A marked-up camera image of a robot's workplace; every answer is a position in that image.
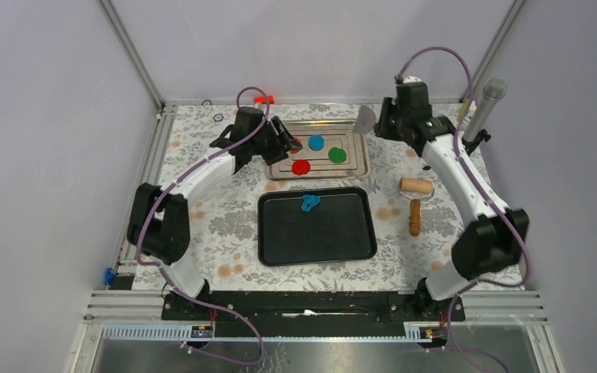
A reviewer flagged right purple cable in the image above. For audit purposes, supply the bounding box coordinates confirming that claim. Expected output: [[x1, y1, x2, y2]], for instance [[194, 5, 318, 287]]
[[395, 46, 532, 373]]

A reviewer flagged brown handled tool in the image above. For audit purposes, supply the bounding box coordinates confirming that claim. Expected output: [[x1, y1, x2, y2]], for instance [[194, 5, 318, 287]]
[[353, 105, 379, 136]]

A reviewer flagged orange dough disc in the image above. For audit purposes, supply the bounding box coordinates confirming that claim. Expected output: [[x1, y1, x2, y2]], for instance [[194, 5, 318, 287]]
[[289, 138, 302, 154]]

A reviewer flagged silver metal tray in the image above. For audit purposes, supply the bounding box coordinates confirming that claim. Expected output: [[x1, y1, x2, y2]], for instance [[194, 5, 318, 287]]
[[265, 119, 371, 181]]

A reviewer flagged floral tablecloth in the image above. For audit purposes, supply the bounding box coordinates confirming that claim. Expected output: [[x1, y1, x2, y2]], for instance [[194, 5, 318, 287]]
[[159, 104, 464, 291]]

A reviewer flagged yellow marker pen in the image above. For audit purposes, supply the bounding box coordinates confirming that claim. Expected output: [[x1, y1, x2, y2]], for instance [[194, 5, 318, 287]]
[[457, 98, 471, 122]]

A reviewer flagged wooden dough roller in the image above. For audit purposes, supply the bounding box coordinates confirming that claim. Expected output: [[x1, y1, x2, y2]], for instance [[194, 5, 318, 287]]
[[399, 177, 434, 237]]

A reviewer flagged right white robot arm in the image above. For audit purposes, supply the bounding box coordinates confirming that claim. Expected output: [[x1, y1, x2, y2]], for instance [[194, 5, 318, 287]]
[[374, 77, 529, 320]]

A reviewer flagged black plastic tray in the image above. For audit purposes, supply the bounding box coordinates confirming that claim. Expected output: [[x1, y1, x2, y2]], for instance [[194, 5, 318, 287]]
[[257, 186, 377, 267]]

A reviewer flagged blue dough piece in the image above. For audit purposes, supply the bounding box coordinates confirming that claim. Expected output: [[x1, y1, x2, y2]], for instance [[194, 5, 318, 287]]
[[308, 135, 325, 152]]

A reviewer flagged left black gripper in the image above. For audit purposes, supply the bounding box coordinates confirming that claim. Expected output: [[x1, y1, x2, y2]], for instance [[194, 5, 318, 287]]
[[250, 117, 301, 166]]

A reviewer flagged orange block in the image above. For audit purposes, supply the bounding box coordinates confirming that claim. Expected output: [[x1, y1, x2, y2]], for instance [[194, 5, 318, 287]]
[[253, 95, 275, 105]]

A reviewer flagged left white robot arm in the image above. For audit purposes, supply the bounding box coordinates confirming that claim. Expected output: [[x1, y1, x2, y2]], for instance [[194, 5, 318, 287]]
[[127, 107, 302, 319]]

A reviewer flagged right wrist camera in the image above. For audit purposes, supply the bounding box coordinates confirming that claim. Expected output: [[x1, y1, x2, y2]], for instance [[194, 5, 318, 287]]
[[394, 75, 423, 85]]

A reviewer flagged blue dough scrap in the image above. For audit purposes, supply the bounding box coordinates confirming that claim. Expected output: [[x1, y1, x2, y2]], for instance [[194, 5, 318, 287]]
[[301, 194, 321, 213]]

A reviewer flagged grey microphone on tripod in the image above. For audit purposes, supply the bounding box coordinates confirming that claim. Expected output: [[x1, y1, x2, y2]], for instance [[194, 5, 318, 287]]
[[463, 77, 508, 155]]

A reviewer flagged green dough disc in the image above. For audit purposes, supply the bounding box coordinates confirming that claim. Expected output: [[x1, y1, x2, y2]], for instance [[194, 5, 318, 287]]
[[328, 147, 347, 164]]

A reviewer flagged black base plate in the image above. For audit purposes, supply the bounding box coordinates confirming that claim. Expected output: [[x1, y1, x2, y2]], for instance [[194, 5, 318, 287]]
[[161, 291, 466, 339]]

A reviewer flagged red dough disc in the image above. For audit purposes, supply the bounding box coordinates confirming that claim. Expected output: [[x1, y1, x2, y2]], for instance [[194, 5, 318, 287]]
[[292, 159, 311, 176]]

